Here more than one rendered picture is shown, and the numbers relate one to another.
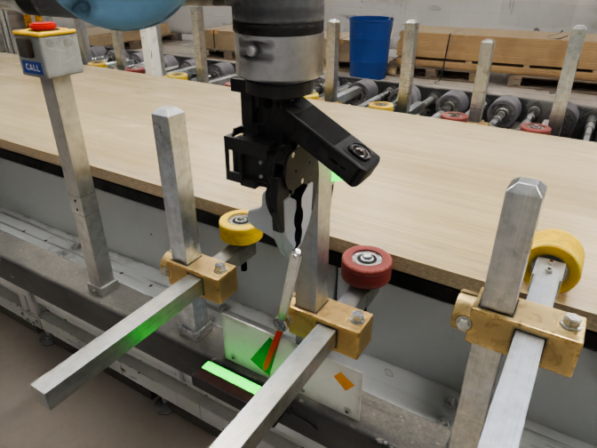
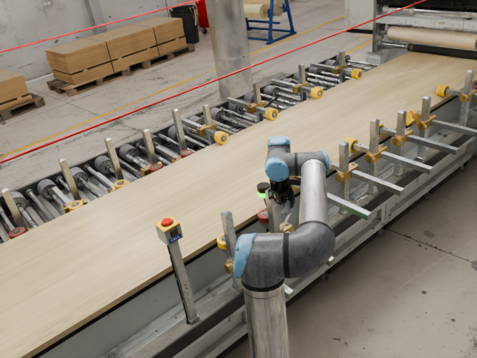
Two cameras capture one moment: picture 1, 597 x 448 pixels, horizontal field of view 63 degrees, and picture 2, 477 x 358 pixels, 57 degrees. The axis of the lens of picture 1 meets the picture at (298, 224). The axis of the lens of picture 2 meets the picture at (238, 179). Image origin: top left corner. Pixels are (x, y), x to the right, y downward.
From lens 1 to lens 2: 1.73 m
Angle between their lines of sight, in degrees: 57
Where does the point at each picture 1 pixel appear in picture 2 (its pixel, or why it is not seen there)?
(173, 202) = (233, 240)
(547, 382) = (296, 211)
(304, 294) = (277, 229)
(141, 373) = not seen: outside the picture
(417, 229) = (252, 200)
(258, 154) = (287, 192)
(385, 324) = not seen: hidden behind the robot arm
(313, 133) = (294, 180)
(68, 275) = (171, 335)
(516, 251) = not seen: hidden behind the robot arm
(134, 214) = (143, 300)
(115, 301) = (205, 314)
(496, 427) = (343, 202)
